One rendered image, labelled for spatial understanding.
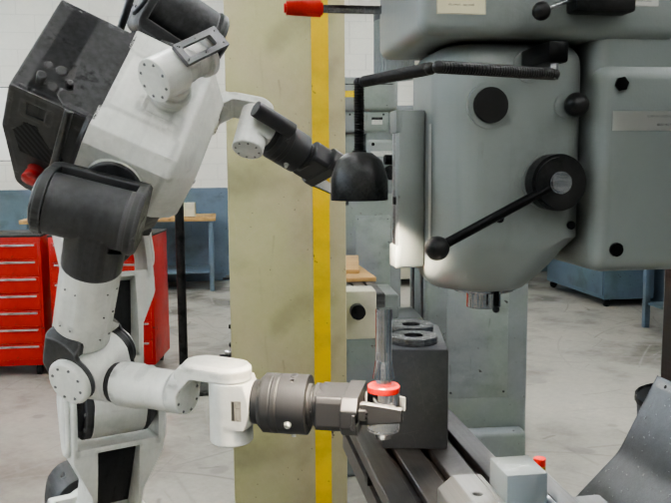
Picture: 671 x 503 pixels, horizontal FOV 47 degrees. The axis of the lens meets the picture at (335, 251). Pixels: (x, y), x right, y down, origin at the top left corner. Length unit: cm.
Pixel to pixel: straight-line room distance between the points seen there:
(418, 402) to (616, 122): 65
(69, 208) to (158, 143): 18
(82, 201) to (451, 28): 55
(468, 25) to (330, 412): 55
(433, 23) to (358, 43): 936
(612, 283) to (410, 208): 743
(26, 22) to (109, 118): 921
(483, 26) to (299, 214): 187
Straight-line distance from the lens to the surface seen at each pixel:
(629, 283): 852
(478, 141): 98
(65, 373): 128
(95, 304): 121
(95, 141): 120
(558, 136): 102
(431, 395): 144
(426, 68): 85
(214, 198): 1002
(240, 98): 164
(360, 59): 1028
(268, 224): 276
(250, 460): 295
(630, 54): 105
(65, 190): 114
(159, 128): 123
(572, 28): 101
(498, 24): 98
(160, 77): 116
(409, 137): 104
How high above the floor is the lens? 148
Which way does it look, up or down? 6 degrees down
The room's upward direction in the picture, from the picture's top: straight up
